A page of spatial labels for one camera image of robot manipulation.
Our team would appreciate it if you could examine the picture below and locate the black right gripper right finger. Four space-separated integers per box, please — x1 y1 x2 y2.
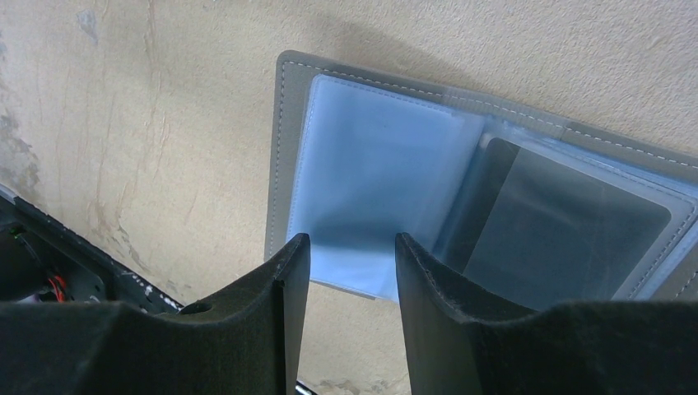
395 233 697 394

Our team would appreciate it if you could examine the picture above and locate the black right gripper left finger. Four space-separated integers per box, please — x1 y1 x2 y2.
1 234 310 394

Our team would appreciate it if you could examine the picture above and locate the grey leather card holder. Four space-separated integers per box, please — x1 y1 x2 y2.
265 50 697 304

